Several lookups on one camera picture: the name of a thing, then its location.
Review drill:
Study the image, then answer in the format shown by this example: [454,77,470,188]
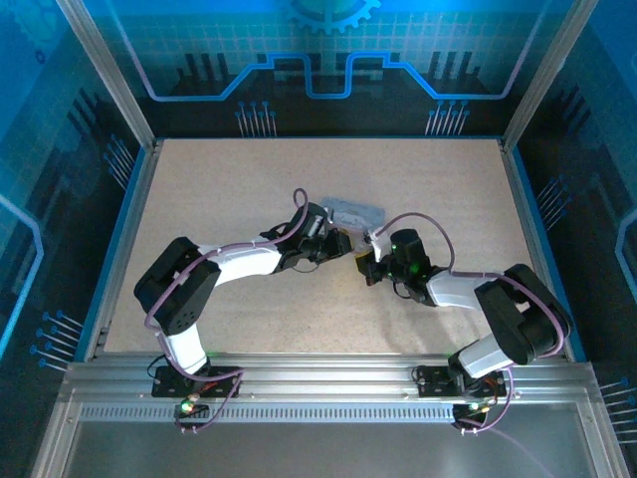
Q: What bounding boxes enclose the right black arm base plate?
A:
[413,363,514,399]

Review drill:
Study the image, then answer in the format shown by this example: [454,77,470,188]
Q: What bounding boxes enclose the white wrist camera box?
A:
[301,202,331,241]
[364,226,395,262]

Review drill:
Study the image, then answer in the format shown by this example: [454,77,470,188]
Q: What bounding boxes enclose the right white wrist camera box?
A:
[364,226,395,262]

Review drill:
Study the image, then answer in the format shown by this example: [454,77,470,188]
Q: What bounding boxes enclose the aluminium frame post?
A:
[501,0,601,151]
[53,0,161,151]

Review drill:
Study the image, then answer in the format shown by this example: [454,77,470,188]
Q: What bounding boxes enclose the blue printed circuit backdrop panel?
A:
[82,0,563,139]

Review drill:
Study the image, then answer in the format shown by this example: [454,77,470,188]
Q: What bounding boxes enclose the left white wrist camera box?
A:
[301,202,331,241]

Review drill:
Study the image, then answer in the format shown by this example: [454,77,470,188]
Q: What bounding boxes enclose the small controller board with LEDs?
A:
[174,392,211,422]
[451,400,493,422]

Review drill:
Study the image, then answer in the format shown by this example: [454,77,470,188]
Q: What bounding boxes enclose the pastel cartoon tin box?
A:
[320,195,390,243]

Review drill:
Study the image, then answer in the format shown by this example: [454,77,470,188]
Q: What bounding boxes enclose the aluminium table side rail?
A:
[497,138,589,362]
[83,138,161,362]

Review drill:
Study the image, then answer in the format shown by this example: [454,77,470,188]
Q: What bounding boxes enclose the slotted grey cable duct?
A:
[79,404,459,424]

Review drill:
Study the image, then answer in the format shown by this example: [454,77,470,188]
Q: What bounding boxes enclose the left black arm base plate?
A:
[150,363,245,399]

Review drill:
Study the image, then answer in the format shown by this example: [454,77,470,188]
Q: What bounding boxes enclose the aluminium mounting rail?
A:
[62,350,598,405]

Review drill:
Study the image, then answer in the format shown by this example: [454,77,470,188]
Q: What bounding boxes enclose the grey metal shelf plate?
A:
[62,421,601,478]

